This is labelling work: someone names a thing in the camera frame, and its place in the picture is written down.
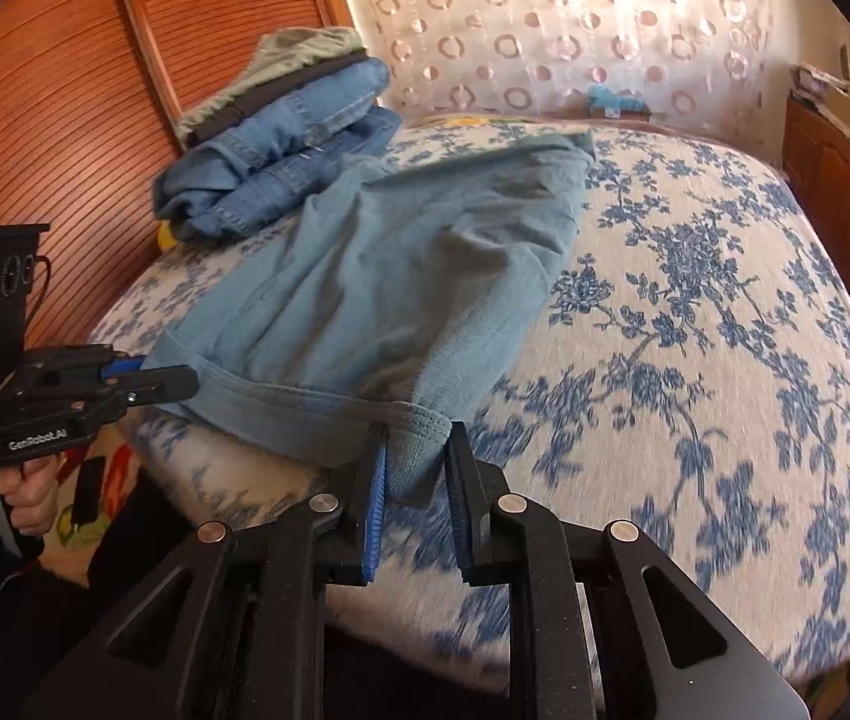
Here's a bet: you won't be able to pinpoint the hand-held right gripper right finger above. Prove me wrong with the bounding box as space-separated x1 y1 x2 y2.
446 421 812 720

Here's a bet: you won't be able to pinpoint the teal pants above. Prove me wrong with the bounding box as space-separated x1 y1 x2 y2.
143 127 597 511

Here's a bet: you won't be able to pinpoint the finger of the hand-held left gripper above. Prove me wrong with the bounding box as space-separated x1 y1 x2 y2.
106 364 201 407
98 355 145 383

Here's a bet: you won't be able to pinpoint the person's left hand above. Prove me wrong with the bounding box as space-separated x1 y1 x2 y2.
0 454 62 541

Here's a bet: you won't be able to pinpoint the khaki pants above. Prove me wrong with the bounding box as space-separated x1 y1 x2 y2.
177 26 362 137

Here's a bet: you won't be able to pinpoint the sheer circle-patterned curtain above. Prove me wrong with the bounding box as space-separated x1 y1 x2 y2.
327 0 778 125

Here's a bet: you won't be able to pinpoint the open cardboard box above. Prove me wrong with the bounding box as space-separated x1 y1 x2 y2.
815 86 850 137

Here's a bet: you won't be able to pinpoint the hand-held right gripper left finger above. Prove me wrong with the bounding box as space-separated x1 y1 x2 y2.
20 420 392 720

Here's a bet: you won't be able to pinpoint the patterned floor mat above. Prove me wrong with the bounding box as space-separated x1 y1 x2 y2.
42 427 163 586

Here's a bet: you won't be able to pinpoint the blue jeans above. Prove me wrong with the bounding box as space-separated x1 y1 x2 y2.
151 60 403 242

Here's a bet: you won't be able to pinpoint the dark brown pants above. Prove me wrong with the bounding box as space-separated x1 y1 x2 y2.
188 51 370 145

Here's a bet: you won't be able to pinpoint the blue floral bedsheet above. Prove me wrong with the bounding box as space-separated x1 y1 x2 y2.
87 116 850 698

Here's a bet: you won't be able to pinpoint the wooden low cabinet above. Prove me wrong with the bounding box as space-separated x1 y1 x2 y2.
780 90 850 293

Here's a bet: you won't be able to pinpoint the stack of papers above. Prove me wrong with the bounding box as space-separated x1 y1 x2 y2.
791 64 838 102

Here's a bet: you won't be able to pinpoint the box with blue contents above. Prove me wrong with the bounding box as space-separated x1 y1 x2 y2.
585 86 654 122

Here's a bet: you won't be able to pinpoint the wooden slatted wardrobe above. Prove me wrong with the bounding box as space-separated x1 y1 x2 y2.
0 0 355 361

